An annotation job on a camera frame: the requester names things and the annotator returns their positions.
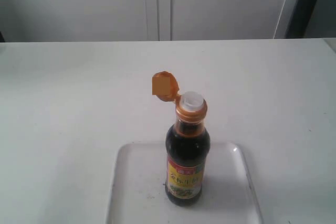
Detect black vertical post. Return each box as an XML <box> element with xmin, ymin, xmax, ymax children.
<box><xmin>285</xmin><ymin>0</ymin><xmax>317</xmax><ymax>39</ymax></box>

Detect dark soy sauce bottle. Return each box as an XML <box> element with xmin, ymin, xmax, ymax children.
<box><xmin>152</xmin><ymin>71</ymin><xmax>211</xmax><ymax>206</ymax></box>

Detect white cabinet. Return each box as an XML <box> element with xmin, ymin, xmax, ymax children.
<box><xmin>1</xmin><ymin>0</ymin><xmax>297</xmax><ymax>42</ymax></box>

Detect white square plastic tray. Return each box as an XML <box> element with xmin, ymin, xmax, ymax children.
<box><xmin>107</xmin><ymin>142</ymin><xmax>263</xmax><ymax>223</ymax></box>

